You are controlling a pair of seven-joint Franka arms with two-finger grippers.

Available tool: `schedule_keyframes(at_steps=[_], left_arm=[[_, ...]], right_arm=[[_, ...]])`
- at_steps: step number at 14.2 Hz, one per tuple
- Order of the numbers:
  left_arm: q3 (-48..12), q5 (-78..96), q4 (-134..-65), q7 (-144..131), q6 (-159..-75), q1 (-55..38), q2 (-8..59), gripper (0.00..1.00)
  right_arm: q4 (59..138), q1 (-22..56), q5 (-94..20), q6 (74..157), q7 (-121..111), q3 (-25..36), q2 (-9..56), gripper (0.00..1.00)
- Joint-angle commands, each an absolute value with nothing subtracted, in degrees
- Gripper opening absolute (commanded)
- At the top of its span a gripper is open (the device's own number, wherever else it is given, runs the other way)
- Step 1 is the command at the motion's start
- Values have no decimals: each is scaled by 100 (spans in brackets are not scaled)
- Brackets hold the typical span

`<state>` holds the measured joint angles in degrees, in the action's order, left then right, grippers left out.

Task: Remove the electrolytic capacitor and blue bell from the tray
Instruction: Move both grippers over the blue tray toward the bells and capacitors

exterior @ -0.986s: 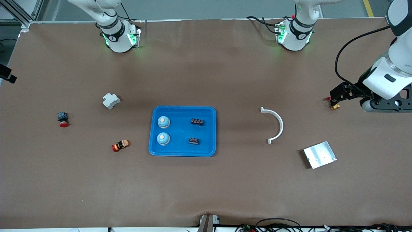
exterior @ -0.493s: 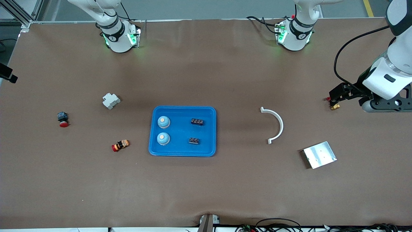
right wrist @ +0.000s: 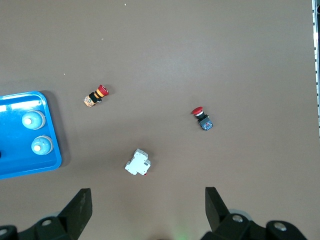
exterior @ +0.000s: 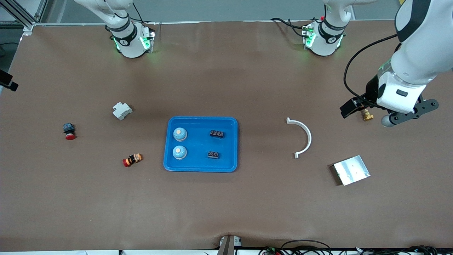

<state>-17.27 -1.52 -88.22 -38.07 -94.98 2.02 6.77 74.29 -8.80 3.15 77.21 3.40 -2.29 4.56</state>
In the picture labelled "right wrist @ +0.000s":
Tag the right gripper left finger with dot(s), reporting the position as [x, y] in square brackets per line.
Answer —
[75, 212]

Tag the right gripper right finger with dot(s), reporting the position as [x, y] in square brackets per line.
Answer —
[217, 217]

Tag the scratched blue call bell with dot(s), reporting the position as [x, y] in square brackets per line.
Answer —
[45, 142]

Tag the blue plastic tray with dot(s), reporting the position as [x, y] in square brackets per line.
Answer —
[15, 160]

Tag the white circuit breaker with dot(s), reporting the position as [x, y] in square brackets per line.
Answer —
[137, 162]

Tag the red mushroom push button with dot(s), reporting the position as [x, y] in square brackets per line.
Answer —
[205, 121]

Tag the red yellow emergency stop button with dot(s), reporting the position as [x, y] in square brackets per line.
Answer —
[98, 93]

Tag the aluminium table edge rail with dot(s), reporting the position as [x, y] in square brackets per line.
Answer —
[317, 75]

